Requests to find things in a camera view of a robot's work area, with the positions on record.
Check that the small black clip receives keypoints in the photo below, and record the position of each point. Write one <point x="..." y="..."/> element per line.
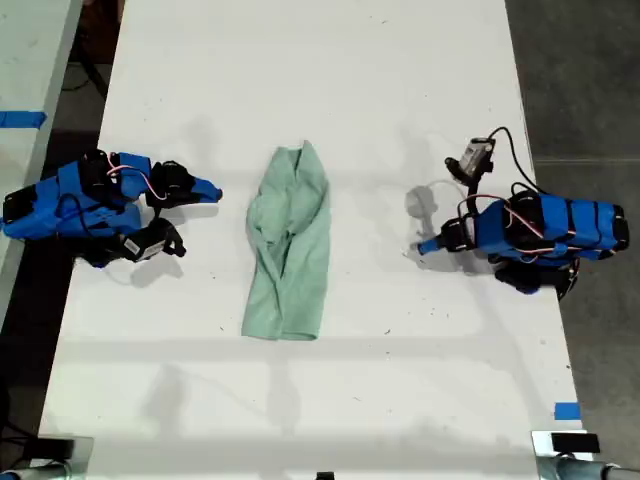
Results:
<point x="325" y="476"/>

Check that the black camera stalk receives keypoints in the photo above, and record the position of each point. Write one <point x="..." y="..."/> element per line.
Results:
<point x="475" y="185"/>

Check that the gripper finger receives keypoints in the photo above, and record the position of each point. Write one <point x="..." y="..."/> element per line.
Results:
<point x="448" y="231"/>
<point x="197" y="197"/>
<point x="437" y="248"/>
<point x="197" y="184"/>

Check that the metal corner bracket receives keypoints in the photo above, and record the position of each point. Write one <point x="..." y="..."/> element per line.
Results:
<point x="84" y="450"/>
<point x="542" y="450"/>

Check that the white side table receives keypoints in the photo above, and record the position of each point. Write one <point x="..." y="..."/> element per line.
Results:
<point x="30" y="60"/>

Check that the grey metal pipe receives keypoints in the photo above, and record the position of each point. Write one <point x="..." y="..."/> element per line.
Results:
<point x="595" y="471"/>
<point x="40" y="472"/>

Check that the blue tape strip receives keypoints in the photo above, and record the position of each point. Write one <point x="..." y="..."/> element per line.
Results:
<point x="22" y="119"/>
<point x="567" y="411"/>

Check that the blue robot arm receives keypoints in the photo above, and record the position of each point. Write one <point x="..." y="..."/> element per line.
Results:
<point x="65" y="210"/>
<point x="550" y="225"/>

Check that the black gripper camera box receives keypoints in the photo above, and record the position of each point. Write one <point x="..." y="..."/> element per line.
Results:
<point x="150" y="242"/>
<point x="472" y="157"/>

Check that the pale green T-shirt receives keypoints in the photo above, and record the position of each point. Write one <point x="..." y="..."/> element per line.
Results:
<point x="295" y="240"/>

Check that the small black box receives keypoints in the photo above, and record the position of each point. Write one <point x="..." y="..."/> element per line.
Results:
<point x="56" y="448"/>
<point x="575" y="443"/>

